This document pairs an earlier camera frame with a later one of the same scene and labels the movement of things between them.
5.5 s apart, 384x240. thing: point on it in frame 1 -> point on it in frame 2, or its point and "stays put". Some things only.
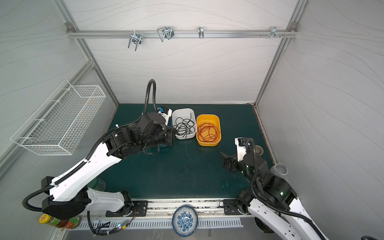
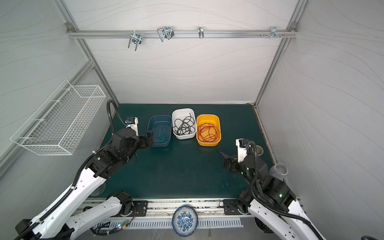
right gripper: x=233 y=162 stays put
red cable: x=208 y=132 stays put
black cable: x=184 y=127 stays put
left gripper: x=170 y=134 -> x=144 y=144
